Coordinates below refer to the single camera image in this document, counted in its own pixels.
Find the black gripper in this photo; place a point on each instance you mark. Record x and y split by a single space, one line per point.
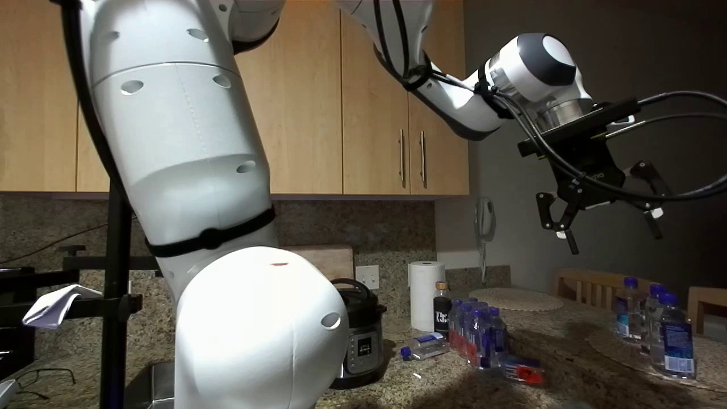
572 137

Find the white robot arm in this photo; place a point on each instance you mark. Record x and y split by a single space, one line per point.
257 325

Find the white paper towel roll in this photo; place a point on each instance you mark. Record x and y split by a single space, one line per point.
423 278

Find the rear clear water bottle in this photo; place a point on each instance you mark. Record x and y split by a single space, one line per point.
623 307

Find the water bottle blue label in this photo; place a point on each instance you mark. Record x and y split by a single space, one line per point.
673 350

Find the blue water bottle pack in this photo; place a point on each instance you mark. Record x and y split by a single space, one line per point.
478 332

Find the red labelled plastic package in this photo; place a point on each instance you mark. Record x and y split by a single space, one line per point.
523 372

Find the dark sauce bottle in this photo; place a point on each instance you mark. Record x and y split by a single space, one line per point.
441 311

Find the lying clear water bottle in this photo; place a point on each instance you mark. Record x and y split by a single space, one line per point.
423 348

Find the wooden cutting board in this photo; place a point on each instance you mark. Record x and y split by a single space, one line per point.
332 262

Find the silver black pressure cooker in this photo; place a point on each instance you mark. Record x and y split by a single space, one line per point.
364 350

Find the wooden upper cabinets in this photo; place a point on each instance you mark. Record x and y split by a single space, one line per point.
332 121

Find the white crumpled paper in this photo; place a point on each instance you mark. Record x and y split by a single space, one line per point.
50 311

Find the white wall outlet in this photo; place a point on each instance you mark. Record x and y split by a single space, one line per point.
370 275

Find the black camera stand pole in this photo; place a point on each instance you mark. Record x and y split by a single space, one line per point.
114 306

